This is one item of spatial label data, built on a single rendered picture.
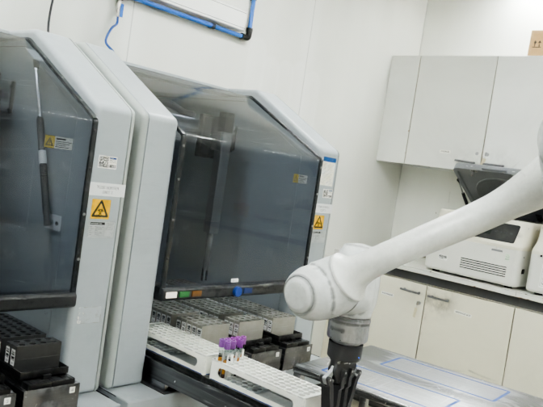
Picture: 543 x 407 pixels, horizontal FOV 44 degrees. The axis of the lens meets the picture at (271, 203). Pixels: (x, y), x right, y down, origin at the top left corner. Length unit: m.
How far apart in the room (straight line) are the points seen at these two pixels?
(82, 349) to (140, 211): 0.36
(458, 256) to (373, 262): 2.64
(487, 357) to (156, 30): 2.39
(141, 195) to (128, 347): 0.39
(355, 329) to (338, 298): 0.18
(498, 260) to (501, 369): 0.57
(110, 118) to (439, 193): 3.30
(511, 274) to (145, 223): 2.43
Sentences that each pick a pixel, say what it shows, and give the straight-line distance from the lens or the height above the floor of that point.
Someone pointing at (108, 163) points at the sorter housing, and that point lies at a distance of 1.64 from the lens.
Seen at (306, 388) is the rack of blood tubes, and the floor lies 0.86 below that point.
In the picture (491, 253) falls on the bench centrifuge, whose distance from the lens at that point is 3.80.
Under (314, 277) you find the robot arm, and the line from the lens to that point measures 1.25.
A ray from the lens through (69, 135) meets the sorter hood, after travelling 1.56.
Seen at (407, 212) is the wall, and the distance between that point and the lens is 4.76.
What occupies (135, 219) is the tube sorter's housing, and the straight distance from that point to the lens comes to 1.71.
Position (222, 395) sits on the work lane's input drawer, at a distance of 1.66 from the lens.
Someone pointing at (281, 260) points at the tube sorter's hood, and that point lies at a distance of 2.11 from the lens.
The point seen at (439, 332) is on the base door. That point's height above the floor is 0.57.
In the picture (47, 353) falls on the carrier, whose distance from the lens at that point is 1.64.
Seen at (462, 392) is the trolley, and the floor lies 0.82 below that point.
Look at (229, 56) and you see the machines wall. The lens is 3.43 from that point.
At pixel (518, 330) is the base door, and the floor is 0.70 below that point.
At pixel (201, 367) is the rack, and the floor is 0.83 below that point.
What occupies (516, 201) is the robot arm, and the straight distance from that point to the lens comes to 1.31.
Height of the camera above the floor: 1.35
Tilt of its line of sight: 3 degrees down
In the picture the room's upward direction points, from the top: 8 degrees clockwise
